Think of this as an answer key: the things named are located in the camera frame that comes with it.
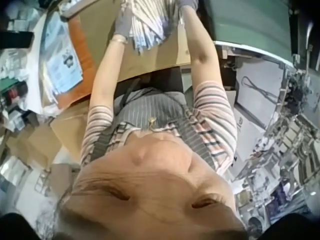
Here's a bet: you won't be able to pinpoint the person's right hand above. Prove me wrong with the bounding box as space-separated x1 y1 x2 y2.
177 0 201 13

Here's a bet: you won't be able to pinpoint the person's left hand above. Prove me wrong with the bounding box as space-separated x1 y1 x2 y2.
113 4 136 39

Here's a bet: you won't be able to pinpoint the stack of striped packets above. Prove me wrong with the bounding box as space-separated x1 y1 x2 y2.
119 0 185 55

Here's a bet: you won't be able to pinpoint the orange sheet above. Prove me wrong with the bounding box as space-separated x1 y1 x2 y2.
66 18 99 110

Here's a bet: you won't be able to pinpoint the person's legs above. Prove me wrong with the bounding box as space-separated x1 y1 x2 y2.
114 66 185 99

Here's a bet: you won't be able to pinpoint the pile of clear plastic packets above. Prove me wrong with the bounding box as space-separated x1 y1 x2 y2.
37 14 85 111

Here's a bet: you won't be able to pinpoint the green machine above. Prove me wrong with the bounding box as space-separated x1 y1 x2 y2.
199 0 294 66

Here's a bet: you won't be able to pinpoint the cluttered shelf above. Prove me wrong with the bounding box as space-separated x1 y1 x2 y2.
0 0 42 132

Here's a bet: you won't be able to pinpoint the brown cardboard box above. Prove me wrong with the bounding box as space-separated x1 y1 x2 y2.
6 124 83 172
49 106 91 151

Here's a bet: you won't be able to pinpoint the white carton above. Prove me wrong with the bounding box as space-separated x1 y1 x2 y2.
231 61 286 130

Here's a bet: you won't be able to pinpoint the cluttered metal rack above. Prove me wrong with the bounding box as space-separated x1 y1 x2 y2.
233 62 320 227

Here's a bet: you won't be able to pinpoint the gold bracelet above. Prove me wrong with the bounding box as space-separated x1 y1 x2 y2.
110 34 130 46

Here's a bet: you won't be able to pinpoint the black cable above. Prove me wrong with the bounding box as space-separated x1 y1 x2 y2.
240 75 279 101

